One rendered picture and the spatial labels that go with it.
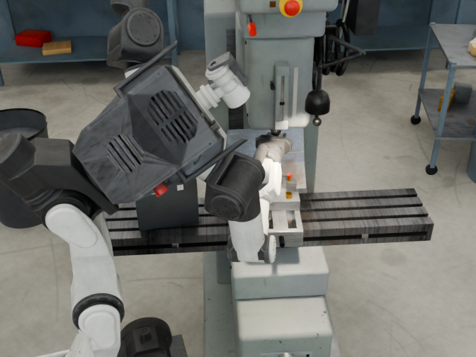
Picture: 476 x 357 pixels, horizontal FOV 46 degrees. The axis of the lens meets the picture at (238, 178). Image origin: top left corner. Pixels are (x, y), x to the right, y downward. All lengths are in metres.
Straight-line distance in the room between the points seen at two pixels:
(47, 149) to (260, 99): 0.69
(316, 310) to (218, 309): 0.81
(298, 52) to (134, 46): 0.58
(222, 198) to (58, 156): 0.39
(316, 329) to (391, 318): 1.12
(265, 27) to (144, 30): 0.44
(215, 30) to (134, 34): 0.87
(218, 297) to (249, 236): 1.34
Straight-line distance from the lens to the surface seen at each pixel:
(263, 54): 1.70
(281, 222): 1.94
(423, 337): 3.00
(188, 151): 1.20
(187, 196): 1.99
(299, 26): 1.64
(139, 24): 1.32
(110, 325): 1.63
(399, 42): 5.91
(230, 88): 1.37
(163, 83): 1.20
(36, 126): 3.79
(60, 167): 1.34
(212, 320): 2.68
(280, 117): 1.75
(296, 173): 2.33
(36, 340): 3.05
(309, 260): 2.02
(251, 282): 1.98
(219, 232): 2.01
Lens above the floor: 2.18
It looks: 34 degrees down
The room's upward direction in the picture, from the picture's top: 1 degrees counter-clockwise
